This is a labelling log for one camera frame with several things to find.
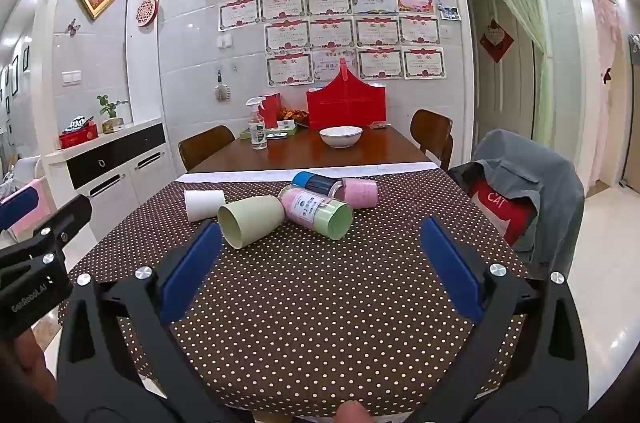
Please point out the brown polka dot tablecloth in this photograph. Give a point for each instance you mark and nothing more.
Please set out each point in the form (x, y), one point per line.
(310, 303)

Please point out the wooden dining table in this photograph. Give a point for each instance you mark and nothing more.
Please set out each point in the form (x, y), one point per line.
(300, 155)

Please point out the wooden chair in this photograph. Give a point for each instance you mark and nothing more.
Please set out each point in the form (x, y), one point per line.
(205, 145)
(431, 130)

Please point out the green flat box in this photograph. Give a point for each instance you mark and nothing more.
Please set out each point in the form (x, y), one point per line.
(250, 133)

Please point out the pink and green cup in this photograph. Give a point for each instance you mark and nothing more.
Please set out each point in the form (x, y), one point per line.
(305, 208)

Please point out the small potted plant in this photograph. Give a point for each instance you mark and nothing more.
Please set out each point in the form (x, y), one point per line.
(111, 115)

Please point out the orange snacks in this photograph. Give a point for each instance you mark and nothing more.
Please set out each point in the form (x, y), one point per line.
(294, 114)

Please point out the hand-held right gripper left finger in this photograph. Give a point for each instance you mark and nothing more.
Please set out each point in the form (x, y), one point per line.
(192, 270)

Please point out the white bowl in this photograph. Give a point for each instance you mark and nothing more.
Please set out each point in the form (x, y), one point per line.
(341, 137)

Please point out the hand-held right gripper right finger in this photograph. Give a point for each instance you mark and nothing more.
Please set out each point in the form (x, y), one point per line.
(450, 270)

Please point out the butterfly wall decal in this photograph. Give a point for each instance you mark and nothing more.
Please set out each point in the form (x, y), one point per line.
(73, 26)

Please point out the red printed cushion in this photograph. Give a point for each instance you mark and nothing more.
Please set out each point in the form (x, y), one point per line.
(502, 208)

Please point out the grey jacket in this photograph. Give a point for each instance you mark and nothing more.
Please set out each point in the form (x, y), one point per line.
(545, 173)

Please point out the person's right hand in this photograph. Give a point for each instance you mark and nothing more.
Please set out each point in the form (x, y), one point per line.
(353, 414)

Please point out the blue and black cup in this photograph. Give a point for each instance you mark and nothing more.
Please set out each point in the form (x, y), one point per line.
(315, 183)

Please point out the red gift box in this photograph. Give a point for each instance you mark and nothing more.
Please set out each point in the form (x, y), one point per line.
(77, 139)

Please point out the small wall photo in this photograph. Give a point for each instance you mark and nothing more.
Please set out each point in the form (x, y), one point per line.
(450, 9)

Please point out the clear spray bottle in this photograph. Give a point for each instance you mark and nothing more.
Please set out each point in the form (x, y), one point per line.
(258, 130)

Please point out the green door curtain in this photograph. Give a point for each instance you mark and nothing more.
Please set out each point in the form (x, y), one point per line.
(537, 28)

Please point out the round red wall ornament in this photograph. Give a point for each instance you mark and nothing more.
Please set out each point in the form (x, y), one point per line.
(146, 10)

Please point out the white cup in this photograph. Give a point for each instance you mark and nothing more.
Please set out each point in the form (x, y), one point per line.
(202, 204)

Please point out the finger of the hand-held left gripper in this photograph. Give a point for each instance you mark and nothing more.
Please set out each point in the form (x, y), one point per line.
(65, 218)
(17, 205)

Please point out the white light switch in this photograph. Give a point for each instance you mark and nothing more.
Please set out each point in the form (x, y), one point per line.
(71, 77)
(225, 41)

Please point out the white door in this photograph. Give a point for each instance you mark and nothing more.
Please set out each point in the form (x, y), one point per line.
(500, 103)

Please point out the hanging small brush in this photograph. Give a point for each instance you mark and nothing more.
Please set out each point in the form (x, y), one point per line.
(221, 92)

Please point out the pink curtain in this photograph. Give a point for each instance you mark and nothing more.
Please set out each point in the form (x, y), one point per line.
(607, 93)

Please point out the light green cup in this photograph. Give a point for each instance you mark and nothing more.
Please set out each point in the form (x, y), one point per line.
(260, 215)

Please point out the small red box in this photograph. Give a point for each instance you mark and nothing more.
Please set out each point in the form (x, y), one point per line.
(270, 110)

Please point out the red diamond door ornament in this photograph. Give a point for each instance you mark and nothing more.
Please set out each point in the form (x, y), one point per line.
(496, 41)

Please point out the white black sideboard cabinet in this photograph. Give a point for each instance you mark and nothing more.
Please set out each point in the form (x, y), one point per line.
(115, 173)

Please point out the group of wall certificates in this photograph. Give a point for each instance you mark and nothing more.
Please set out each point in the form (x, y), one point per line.
(330, 33)

